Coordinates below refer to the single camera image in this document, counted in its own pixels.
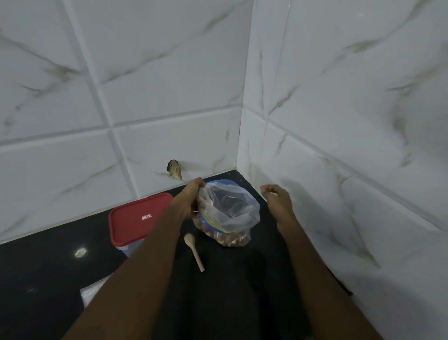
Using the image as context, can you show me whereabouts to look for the person's left hand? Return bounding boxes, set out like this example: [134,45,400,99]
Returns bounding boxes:
[170,177,206,220]

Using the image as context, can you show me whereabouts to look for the person's right hand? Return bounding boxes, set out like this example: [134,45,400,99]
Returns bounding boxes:
[260,184,297,234]

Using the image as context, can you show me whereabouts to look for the clear plastic bag of nuts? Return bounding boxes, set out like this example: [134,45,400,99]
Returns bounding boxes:
[192,179,261,247]

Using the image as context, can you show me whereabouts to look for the person's right forearm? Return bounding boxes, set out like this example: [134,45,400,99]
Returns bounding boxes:
[277,219,384,340]

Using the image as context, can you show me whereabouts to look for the person's left forearm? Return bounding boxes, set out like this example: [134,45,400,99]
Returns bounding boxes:
[62,202,191,340]

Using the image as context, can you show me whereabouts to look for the wooden spoon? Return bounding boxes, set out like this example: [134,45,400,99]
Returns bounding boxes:
[184,233,206,273]

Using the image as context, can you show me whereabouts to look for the red lid plastic container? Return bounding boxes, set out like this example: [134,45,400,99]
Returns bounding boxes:
[108,192,174,258]

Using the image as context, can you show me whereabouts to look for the white paper sheet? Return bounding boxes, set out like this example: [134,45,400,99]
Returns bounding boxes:
[80,275,112,309]

